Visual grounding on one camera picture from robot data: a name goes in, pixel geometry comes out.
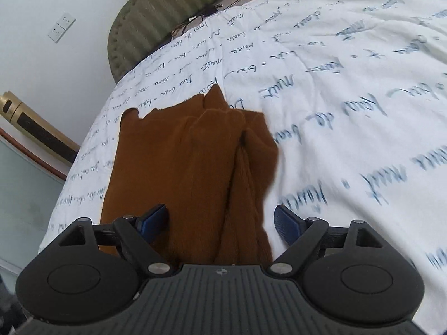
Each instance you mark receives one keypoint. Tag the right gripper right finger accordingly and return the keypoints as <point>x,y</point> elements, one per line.
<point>315,247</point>

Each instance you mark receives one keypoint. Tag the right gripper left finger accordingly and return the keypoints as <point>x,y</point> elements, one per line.
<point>120,248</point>

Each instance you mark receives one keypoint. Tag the olive padded headboard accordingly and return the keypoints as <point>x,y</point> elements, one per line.
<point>142,26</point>

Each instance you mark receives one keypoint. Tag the brown knit garment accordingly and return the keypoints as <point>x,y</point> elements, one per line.
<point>211,166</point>

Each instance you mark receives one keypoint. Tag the gold tower fan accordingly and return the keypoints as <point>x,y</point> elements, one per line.
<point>29,123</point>

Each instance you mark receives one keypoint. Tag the white script-print bedsheet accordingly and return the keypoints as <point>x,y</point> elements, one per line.
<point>354,94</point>

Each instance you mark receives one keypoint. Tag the double wall socket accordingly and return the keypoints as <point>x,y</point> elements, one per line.
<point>61,27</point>

